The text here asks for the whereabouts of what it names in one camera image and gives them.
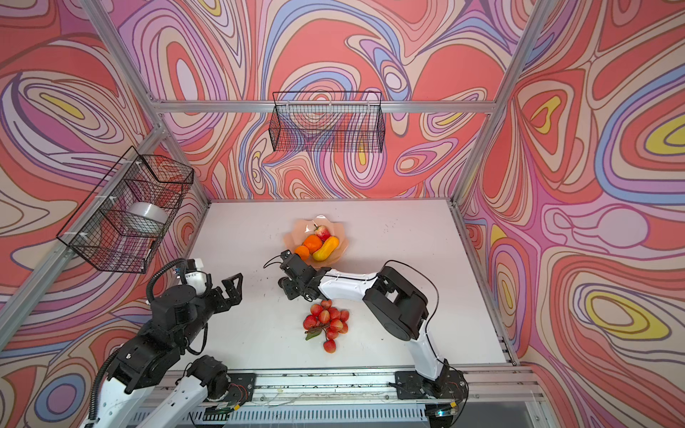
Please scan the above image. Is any large orange fake persimmon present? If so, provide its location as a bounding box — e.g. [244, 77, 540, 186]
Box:
[303, 234, 323, 254]

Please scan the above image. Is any red fake lychee bunch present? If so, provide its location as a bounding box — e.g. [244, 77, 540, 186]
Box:
[303, 300, 351, 354]

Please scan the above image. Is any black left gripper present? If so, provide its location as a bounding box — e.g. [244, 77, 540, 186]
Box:
[172, 271, 242, 352]

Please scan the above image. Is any aluminium corner frame post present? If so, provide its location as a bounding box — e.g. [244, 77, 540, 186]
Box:
[451, 1, 558, 206]

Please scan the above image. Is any white tape roll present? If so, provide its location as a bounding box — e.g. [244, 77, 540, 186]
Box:
[124, 202, 169, 235]

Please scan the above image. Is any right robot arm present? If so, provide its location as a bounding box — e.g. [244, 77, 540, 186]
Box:
[278, 250, 469, 404]

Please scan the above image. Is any red fake apple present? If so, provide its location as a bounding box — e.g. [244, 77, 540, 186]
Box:
[314, 226, 332, 243]

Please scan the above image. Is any black wire basket on back wall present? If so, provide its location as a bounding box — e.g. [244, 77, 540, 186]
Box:
[269, 90, 385, 153]

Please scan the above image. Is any small orange fake tangerine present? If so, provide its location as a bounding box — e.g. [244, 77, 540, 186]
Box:
[294, 245, 310, 261]

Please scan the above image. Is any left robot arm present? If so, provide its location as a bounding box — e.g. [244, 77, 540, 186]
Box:
[82, 259, 256, 427]

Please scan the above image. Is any pink wavy fruit bowl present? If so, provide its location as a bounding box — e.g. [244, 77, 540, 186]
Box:
[283, 215, 350, 268]

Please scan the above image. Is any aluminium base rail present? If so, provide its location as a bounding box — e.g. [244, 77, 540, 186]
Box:
[176, 365, 560, 427]

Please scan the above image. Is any black wire basket on left wall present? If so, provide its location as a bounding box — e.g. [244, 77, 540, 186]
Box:
[56, 147, 194, 274]

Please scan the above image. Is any left rear aluminium post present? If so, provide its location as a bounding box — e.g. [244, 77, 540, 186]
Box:
[79, 0, 210, 205]

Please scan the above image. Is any black wire basket on wall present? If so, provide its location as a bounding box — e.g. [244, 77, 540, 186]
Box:
[269, 90, 385, 153]
[56, 147, 194, 274]

